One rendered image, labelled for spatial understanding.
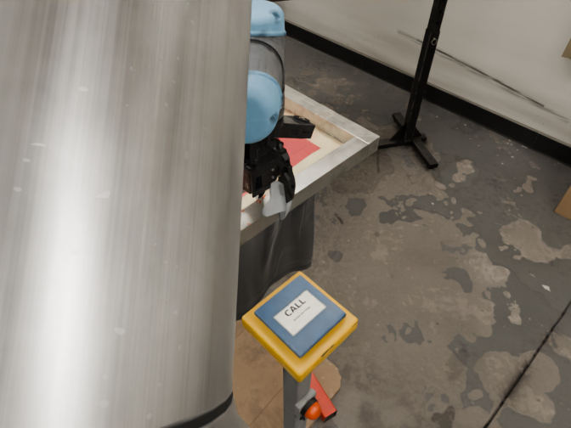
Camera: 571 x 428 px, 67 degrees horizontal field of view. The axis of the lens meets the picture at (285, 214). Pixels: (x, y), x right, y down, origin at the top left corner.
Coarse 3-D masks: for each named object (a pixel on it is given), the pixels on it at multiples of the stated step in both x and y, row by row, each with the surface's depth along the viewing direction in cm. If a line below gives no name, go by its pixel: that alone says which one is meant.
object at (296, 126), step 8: (288, 120) 70; (296, 120) 72; (304, 120) 72; (280, 128) 67; (288, 128) 68; (296, 128) 69; (304, 128) 71; (312, 128) 73; (272, 136) 66; (280, 136) 68; (288, 136) 69; (296, 136) 71; (304, 136) 72
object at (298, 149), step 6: (282, 138) 97; (288, 138) 97; (294, 138) 97; (288, 144) 96; (294, 144) 96; (300, 144) 96; (306, 144) 96; (312, 144) 96; (288, 150) 94; (294, 150) 94; (300, 150) 94; (306, 150) 94; (312, 150) 94; (294, 156) 93; (300, 156) 93; (306, 156) 93; (294, 162) 92
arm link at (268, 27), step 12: (252, 0) 54; (264, 0) 55; (252, 12) 52; (264, 12) 52; (276, 12) 52; (252, 24) 51; (264, 24) 51; (276, 24) 52; (252, 36) 52; (264, 36) 52; (276, 36) 53; (276, 48) 52
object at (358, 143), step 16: (288, 96) 103; (304, 96) 103; (304, 112) 100; (320, 112) 98; (320, 128) 99; (336, 128) 95; (352, 128) 94; (352, 144) 90; (368, 144) 90; (320, 160) 86; (336, 160) 86; (352, 160) 89; (304, 176) 83; (320, 176) 83; (336, 176) 88; (304, 192) 82; (256, 208) 77; (240, 224) 75; (256, 224) 76; (240, 240) 76
